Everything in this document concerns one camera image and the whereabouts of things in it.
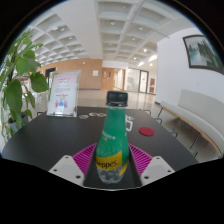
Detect long white wall bench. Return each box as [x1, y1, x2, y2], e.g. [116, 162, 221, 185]
[156, 88, 224, 160]

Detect green plastic drink bottle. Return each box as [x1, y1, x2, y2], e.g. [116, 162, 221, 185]
[95, 90, 131, 186]

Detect white patterned mug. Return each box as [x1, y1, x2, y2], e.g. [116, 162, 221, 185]
[124, 114, 136, 132]

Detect flat round red coaster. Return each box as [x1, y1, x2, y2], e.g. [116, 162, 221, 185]
[138, 126, 156, 137]

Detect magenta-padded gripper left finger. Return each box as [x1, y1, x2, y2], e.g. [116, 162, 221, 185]
[48, 142, 98, 188]

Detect green leafy potted plant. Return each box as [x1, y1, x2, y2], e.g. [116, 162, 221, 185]
[0, 29, 50, 142]

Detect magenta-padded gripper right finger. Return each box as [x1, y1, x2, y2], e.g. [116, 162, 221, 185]
[127, 143, 176, 188]

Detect recessed ceiling lights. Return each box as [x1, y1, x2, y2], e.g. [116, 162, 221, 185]
[49, 19, 160, 68]

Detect dark framed landscape picture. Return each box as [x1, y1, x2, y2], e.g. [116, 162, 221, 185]
[182, 34, 224, 76]

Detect clear acrylic sign stand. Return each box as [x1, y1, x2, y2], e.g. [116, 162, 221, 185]
[46, 69, 82, 119]

